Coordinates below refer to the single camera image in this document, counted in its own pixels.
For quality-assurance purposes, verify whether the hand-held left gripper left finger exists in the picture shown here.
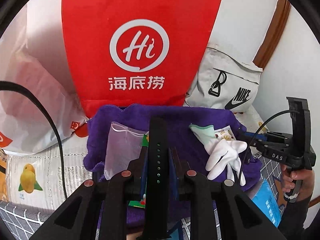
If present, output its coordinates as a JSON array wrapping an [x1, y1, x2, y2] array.
[[30, 147, 150, 240]]

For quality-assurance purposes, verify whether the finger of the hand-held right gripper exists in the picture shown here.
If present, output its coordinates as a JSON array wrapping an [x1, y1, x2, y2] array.
[[239, 129, 270, 142], [244, 141, 270, 164]]

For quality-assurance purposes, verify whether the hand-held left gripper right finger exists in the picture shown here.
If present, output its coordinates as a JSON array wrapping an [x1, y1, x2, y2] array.
[[169, 147, 288, 240]]

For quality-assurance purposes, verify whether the translucent plastic bag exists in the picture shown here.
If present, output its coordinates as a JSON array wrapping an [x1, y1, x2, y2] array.
[[104, 121, 150, 180]]

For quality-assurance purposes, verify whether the fruit print small packet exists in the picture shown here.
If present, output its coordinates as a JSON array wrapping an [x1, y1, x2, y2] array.
[[214, 127, 238, 142]]

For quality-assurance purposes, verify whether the green snack packet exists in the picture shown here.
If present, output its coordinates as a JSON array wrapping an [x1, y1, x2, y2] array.
[[127, 134, 150, 208]]

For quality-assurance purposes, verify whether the white glove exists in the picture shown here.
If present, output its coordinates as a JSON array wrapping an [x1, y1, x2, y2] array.
[[189, 124, 248, 182]]

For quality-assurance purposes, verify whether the blue tissue pack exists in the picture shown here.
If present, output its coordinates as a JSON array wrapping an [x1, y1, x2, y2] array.
[[250, 179, 285, 228]]

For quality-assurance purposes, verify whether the person's right forearm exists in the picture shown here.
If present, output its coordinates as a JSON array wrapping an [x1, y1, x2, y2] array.
[[277, 195, 313, 235]]

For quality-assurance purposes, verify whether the person's right hand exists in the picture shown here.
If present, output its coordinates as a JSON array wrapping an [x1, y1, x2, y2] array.
[[281, 165, 316, 205]]

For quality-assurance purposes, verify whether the blue brown star patch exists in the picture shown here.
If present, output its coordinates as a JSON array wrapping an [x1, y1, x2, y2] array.
[[272, 177, 288, 210]]

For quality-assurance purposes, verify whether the purple towel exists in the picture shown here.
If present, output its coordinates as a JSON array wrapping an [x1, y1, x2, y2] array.
[[82, 104, 263, 228]]

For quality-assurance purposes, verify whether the grey waist bag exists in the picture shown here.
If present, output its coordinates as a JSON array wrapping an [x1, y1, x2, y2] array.
[[184, 42, 263, 113]]

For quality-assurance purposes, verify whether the grey checkered tablecloth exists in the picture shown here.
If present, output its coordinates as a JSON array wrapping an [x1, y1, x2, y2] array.
[[0, 155, 288, 240]]

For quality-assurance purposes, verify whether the white plastic shopping bag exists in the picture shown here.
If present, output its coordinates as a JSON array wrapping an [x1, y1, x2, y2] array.
[[0, 2, 90, 155]]

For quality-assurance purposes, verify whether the red paper shopping bag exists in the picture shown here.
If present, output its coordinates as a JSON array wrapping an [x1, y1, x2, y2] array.
[[61, 0, 222, 118]]

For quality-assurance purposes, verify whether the brown wooden door frame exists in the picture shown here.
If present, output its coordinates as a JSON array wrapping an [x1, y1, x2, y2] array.
[[252, 0, 292, 68]]

